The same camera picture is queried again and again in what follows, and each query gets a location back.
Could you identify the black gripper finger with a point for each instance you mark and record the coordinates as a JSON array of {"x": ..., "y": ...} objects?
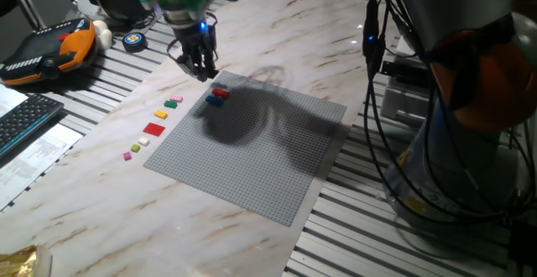
[
  {"x": 207, "y": 67},
  {"x": 186, "y": 66}
]

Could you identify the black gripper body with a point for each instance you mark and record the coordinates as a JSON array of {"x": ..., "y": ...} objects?
[{"x": 195, "y": 40}]

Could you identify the long red Lego brick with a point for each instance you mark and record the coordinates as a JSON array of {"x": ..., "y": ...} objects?
[{"x": 220, "y": 93}]

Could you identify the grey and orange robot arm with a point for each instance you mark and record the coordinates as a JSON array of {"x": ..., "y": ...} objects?
[{"x": 461, "y": 0}]

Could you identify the pink Lego brick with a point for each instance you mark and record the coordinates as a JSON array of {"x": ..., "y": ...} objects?
[{"x": 176, "y": 98}]

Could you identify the long blue Lego brick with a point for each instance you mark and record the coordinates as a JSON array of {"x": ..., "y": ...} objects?
[{"x": 214, "y": 100}]

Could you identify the green Lego brick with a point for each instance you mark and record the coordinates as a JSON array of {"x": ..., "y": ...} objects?
[{"x": 170, "y": 104}]

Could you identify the yellow Lego brick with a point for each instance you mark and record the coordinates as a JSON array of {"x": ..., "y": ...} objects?
[{"x": 160, "y": 114}]

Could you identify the flat red Lego plate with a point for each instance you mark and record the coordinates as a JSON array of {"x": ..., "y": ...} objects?
[{"x": 154, "y": 129}]

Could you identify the white Lego brick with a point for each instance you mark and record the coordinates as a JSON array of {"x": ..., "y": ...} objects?
[{"x": 144, "y": 141}]

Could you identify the small lime Lego brick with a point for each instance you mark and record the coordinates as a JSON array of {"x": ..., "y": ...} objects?
[{"x": 135, "y": 148}]

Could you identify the small magenta Lego brick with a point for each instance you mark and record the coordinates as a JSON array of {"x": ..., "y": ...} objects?
[{"x": 127, "y": 156}]

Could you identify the grey Lego baseplate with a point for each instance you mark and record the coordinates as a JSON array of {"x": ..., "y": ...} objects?
[{"x": 235, "y": 172}]

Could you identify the black round puck blue label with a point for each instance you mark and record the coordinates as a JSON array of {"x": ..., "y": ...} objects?
[{"x": 134, "y": 42}]

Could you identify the white rounded toy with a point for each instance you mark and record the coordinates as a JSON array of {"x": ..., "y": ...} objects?
[{"x": 102, "y": 33}]

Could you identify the black and orange teach pendant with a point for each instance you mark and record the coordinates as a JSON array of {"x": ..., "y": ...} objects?
[{"x": 75, "y": 44}]

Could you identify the printed white paper sheet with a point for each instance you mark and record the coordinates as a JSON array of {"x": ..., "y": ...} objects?
[{"x": 38, "y": 155}]

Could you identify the black computer keyboard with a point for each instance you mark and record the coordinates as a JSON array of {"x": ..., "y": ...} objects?
[{"x": 21, "y": 126}]

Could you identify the plain white paper sheet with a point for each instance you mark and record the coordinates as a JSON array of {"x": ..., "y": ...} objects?
[{"x": 8, "y": 100}]

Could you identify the gold foil bag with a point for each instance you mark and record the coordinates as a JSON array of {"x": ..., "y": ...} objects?
[{"x": 21, "y": 262}]

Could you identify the aluminium frame pole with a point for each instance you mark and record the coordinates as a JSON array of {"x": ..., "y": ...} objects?
[{"x": 27, "y": 4}]

